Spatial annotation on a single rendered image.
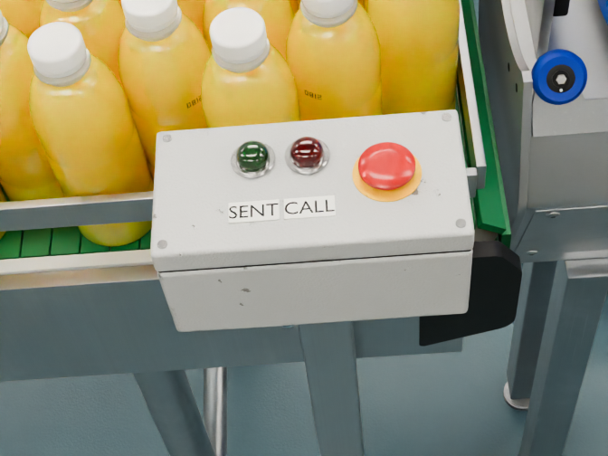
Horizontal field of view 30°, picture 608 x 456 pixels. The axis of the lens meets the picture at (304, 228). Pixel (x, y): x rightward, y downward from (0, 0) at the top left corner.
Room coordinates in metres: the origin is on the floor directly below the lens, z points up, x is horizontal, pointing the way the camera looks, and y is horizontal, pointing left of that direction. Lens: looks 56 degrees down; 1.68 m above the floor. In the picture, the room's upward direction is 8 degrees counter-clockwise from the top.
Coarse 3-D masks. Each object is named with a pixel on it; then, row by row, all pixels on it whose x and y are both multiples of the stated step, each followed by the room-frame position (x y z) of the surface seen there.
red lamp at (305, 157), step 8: (296, 144) 0.45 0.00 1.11; (304, 144) 0.45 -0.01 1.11; (312, 144) 0.45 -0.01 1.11; (320, 144) 0.45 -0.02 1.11; (296, 152) 0.45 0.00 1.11; (304, 152) 0.44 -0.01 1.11; (312, 152) 0.44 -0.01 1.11; (320, 152) 0.45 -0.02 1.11; (296, 160) 0.44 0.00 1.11; (304, 160) 0.44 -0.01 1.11; (312, 160) 0.44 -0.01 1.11; (320, 160) 0.44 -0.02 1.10
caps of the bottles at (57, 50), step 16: (64, 0) 0.63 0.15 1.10; (0, 16) 0.61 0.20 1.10; (0, 32) 0.61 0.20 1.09; (48, 32) 0.58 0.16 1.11; (64, 32) 0.58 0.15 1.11; (80, 32) 0.58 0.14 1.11; (32, 48) 0.57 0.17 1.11; (48, 48) 0.57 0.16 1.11; (64, 48) 0.56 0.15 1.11; (80, 48) 0.56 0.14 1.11; (48, 64) 0.55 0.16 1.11; (64, 64) 0.55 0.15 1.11; (80, 64) 0.56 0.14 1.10
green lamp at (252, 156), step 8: (248, 144) 0.46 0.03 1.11; (256, 144) 0.46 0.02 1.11; (240, 152) 0.45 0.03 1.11; (248, 152) 0.45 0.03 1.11; (256, 152) 0.45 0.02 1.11; (264, 152) 0.45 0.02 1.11; (240, 160) 0.45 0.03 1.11; (248, 160) 0.45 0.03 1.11; (256, 160) 0.44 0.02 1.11; (264, 160) 0.45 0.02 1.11; (248, 168) 0.44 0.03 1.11; (256, 168) 0.44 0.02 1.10
